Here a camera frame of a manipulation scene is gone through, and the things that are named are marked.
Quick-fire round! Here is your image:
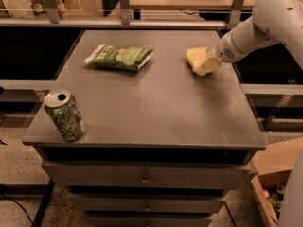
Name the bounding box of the cardboard box with items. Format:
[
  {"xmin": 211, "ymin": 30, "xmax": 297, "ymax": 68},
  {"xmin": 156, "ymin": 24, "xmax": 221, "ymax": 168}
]
[{"xmin": 251, "ymin": 138, "xmax": 303, "ymax": 227}]

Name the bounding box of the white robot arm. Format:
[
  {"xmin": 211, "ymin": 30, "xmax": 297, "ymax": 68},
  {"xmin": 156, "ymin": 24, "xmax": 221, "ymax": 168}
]
[{"xmin": 192, "ymin": 0, "xmax": 303, "ymax": 76}]

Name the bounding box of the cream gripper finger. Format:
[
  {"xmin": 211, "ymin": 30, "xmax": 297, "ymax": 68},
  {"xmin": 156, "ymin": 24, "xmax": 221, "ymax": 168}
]
[{"xmin": 193, "ymin": 58, "xmax": 221, "ymax": 77}]

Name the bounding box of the green chip bag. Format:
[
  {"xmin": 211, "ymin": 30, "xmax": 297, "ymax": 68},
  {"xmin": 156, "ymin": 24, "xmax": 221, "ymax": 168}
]
[{"xmin": 83, "ymin": 44, "xmax": 153, "ymax": 72}]

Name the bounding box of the grey drawer cabinet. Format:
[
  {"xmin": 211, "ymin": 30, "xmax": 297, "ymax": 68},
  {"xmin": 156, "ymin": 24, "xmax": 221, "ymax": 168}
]
[{"xmin": 24, "ymin": 30, "xmax": 265, "ymax": 227}]

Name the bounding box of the yellow sponge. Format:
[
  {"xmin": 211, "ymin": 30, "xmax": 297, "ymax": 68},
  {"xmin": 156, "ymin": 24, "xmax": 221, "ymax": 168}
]
[{"xmin": 187, "ymin": 46, "xmax": 207, "ymax": 71}]

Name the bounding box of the green soda can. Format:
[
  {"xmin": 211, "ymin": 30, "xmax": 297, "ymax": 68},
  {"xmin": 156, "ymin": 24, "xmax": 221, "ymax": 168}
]
[{"xmin": 44, "ymin": 89, "xmax": 85, "ymax": 142}]

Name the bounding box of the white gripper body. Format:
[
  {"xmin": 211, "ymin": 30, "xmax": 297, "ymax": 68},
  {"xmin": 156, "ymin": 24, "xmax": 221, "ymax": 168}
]
[{"xmin": 215, "ymin": 32, "xmax": 244, "ymax": 63}]

